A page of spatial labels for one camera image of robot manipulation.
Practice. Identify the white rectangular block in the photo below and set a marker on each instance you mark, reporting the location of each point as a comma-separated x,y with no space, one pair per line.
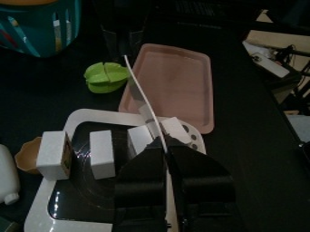
102,155
176,130
53,155
140,140

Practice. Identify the white toy stove black top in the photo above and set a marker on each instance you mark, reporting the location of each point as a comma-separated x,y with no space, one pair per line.
81,190

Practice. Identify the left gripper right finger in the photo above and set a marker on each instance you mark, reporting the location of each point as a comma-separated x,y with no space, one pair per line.
207,193

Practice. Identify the white power strip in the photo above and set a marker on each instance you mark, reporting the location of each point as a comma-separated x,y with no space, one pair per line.
269,62

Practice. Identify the teal basket orange rim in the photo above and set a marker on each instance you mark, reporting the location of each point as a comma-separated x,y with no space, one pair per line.
37,30

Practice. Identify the pink rectangular tray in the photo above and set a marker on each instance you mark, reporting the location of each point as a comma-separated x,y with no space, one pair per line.
179,87

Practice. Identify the lime green cut fruit toy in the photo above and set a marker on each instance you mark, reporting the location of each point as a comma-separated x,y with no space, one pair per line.
106,78

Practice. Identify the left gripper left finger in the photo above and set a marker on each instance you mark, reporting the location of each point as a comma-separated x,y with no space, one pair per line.
140,187

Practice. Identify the small tan bowl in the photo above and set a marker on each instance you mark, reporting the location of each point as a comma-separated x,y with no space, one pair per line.
28,157

